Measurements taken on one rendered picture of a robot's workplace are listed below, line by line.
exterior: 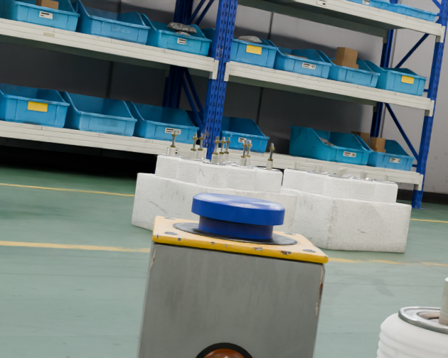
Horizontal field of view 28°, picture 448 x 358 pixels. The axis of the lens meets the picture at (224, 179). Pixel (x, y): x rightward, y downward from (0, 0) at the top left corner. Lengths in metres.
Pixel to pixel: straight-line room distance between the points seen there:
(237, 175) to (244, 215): 2.51
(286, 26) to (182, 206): 3.94
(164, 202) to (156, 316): 2.56
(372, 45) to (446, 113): 1.00
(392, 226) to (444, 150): 4.46
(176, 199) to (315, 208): 0.57
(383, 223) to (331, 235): 0.25
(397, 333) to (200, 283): 0.26
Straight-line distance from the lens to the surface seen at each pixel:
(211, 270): 0.35
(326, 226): 3.13
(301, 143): 6.25
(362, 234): 3.23
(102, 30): 5.12
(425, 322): 0.59
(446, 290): 0.61
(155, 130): 5.30
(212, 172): 2.80
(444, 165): 7.78
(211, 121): 5.44
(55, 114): 5.01
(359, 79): 6.15
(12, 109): 4.93
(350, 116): 7.03
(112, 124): 5.16
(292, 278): 0.35
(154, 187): 2.96
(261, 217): 0.37
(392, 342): 0.59
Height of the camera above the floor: 0.36
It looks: 3 degrees down
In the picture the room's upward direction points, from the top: 8 degrees clockwise
